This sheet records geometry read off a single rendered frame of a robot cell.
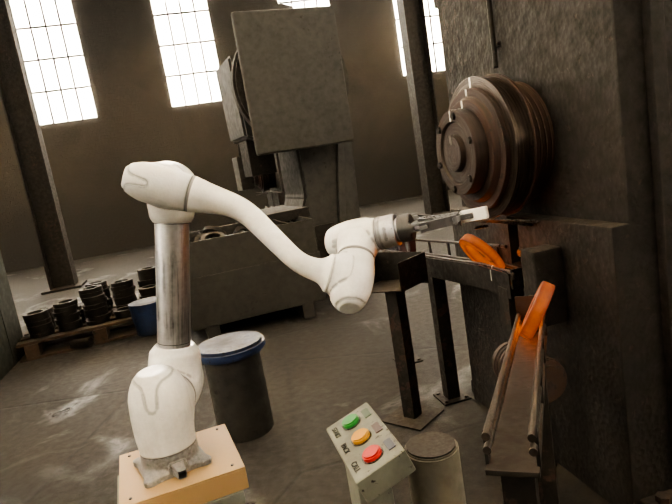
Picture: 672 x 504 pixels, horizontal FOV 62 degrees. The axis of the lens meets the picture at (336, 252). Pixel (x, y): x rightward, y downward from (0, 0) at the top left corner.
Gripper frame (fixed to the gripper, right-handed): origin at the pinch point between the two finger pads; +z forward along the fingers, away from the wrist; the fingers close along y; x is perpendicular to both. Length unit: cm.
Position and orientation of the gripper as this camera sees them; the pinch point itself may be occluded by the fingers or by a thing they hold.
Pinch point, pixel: (474, 214)
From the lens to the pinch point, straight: 149.3
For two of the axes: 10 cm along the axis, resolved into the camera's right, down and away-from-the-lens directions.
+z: 9.1, -1.7, -3.8
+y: -3.4, 2.1, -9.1
